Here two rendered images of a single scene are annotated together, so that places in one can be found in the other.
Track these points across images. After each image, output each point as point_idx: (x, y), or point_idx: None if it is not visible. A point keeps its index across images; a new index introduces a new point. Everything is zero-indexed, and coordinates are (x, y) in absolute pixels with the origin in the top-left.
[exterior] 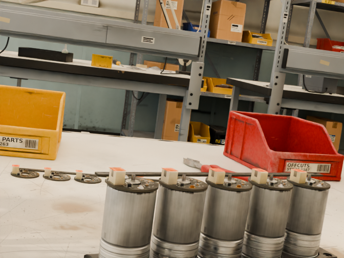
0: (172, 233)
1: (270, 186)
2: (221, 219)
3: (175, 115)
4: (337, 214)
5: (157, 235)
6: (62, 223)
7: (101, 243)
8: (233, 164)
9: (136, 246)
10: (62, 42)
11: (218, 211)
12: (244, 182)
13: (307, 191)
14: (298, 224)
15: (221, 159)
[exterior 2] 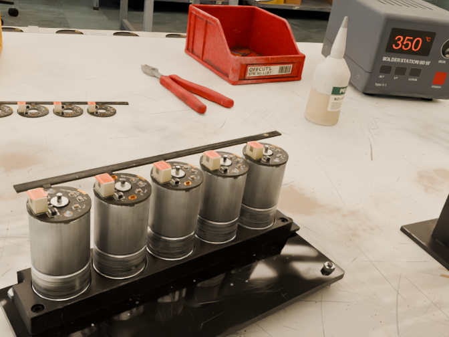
0: (114, 246)
1: (223, 174)
2: (170, 218)
3: None
4: (296, 132)
5: (98, 245)
6: (1, 190)
7: (32, 269)
8: (194, 66)
9: (73, 272)
10: None
11: (166, 210)
12: (194, 172)
13: (264, 168)
14: (254, 200)
15: (182, 60)
